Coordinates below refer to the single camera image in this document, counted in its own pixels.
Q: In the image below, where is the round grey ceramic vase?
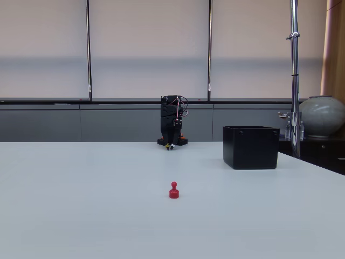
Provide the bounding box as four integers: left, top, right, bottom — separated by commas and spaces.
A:
299, 94, 345, 139

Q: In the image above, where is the chrome stand pole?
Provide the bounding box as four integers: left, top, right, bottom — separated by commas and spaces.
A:
277, 0, 302, 159

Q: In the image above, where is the dark window mullion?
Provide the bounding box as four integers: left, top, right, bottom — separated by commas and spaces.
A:
206, 0, 214, 101
85, 0, 93, 102

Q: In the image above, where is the red pawn-shaped piece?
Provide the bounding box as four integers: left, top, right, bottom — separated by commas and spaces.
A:
169, 181, 181, 199

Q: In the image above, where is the red white servo cable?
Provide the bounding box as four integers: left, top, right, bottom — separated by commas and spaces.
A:
174, 96, 189, 122

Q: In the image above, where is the brown wooden wall panel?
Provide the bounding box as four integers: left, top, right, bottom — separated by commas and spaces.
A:
320, 0, 345, 98

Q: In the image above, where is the black open box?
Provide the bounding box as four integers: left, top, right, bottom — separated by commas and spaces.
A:
222, 126, 280, 171

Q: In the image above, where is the dark wooden sideboard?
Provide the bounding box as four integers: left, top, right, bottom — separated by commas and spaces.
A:
278, 135, 345, 175

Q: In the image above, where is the grey low wall cabinet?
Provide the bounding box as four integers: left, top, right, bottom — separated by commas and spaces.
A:
0, 97, 300, 143

